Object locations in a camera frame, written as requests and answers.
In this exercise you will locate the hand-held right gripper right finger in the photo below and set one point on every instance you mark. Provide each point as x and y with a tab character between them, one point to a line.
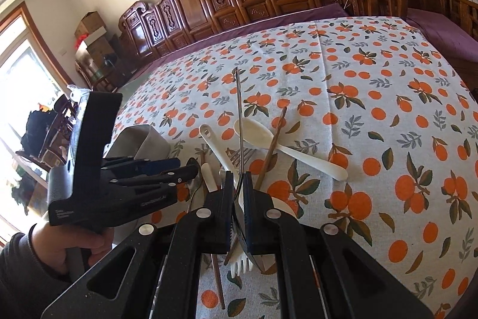
254	222

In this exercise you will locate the dark wooden side cabinet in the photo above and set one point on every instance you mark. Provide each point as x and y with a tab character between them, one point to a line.
99	65

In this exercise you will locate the ivory plastic spoon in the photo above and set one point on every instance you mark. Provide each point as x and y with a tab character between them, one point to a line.
295	151

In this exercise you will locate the cardboard boxes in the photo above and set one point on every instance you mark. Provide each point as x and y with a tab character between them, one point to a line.
89	25

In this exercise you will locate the person's left forearm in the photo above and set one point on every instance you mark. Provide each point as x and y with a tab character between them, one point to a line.
22	278

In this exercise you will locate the person's left hand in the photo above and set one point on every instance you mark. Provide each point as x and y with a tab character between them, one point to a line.
63	240

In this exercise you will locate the grey utensil container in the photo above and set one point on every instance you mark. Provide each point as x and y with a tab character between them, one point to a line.
142	143

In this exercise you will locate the white plastic bag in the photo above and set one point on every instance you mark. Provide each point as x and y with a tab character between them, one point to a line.
76	93

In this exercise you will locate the black bag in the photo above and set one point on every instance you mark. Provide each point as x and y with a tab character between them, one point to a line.
37	128

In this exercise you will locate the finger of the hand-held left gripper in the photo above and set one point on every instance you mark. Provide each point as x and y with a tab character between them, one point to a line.
157	165
179	175

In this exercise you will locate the white plastic fork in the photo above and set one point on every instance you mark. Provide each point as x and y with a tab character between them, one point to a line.
210	177

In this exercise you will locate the dark wooden dining chair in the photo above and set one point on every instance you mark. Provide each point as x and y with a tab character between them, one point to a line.
59	124

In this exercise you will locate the small metal spoon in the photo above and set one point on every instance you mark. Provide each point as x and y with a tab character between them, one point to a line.
194	188

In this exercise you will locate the orange fruit print tablecloth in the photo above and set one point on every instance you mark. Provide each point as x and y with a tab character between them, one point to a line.
373	154

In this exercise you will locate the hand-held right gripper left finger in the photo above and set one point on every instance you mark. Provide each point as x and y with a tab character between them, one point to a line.
223	218

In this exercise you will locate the metal fork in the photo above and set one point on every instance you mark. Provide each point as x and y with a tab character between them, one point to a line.
239	158

